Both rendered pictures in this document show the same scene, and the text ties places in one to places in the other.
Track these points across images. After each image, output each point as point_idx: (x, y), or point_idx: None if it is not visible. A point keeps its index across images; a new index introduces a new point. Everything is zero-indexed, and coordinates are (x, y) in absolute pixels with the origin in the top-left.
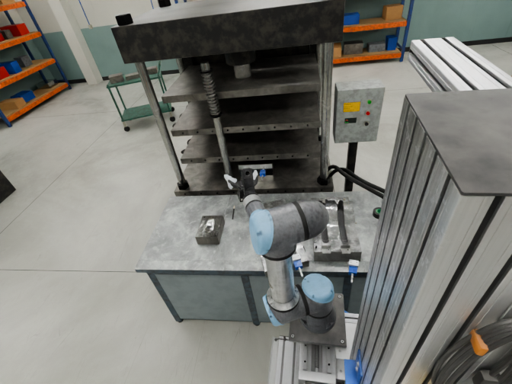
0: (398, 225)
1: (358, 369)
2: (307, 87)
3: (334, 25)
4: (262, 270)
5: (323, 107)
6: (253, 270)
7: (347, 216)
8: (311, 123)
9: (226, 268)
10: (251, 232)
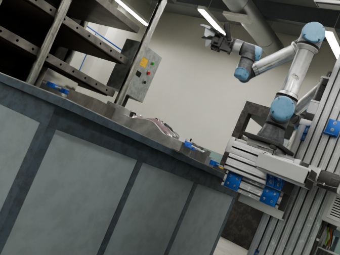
0: None
1: (335, 126)
2: (132, 24)
3: None
4: (170, 147)
5: (143, 45)
6: (165, 145)
7: (177, 135)
8: (123, 57)
9: (146, 136)
10: (308, 32)
